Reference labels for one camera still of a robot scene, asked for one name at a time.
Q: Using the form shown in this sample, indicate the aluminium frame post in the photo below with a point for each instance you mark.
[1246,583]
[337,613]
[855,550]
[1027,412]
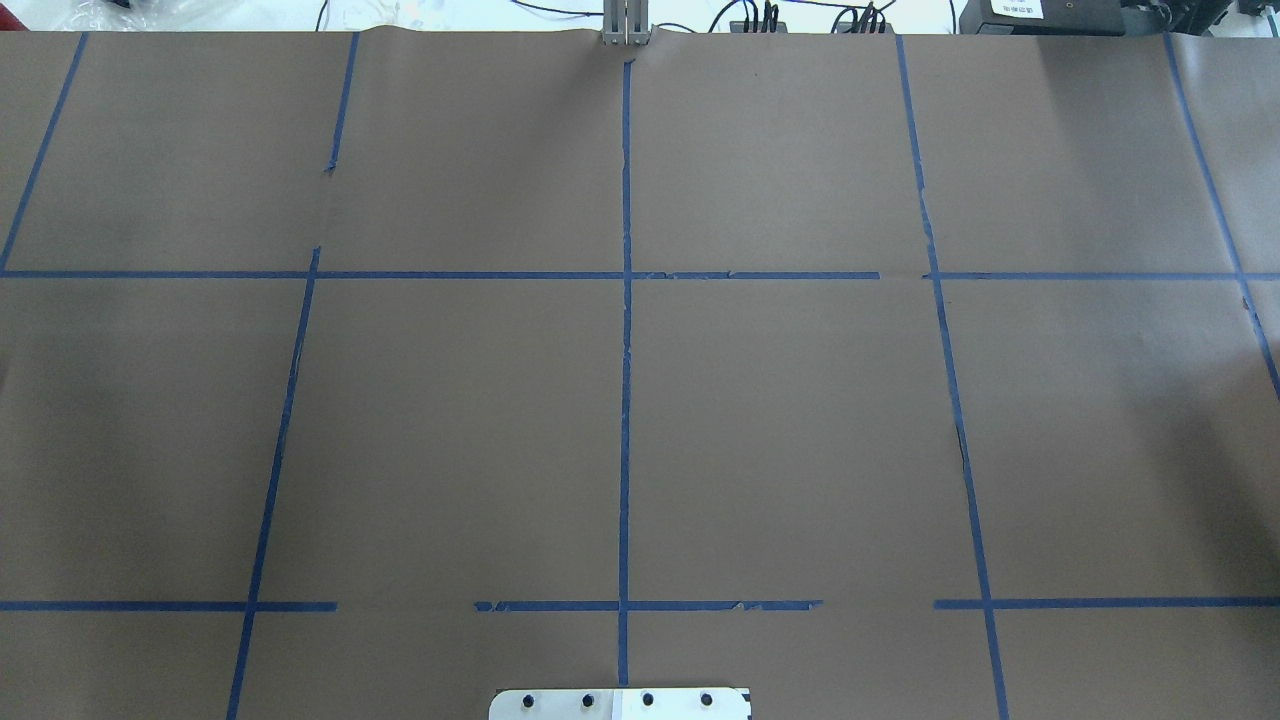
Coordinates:
[626,23]

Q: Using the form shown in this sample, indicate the black computer box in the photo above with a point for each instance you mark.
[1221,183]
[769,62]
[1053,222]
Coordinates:
[1065,18]

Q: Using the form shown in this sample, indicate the white pedestal column base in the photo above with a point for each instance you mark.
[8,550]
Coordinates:
[623,703]

